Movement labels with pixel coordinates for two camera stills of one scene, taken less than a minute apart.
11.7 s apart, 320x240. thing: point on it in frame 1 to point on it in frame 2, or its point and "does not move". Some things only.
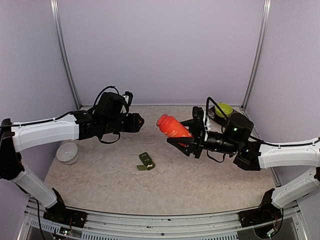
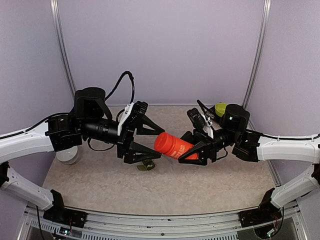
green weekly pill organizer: [148, 163] does not move
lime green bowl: [226, 109] does not move
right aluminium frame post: [266, 20] does not move
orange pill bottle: [171, 127] to [172, 146]
